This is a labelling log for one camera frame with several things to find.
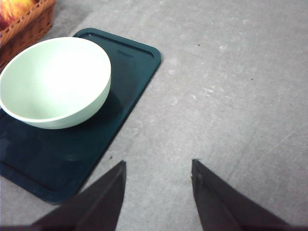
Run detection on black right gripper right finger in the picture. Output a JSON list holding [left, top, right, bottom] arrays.
[[191, 159, 308, 231]]

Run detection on pale green ceramic bowl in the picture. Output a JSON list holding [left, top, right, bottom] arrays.
[[0, 37, 111, 129]]

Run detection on brown wicker basket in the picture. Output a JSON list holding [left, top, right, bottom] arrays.
[[0, 0, 57, 75]]

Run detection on dark blue rectangular tray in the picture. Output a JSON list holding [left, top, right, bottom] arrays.
[[0, 27, 162, 202]]

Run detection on red yellow apple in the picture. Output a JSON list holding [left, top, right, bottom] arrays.
[[0, 0, 37, 31]]

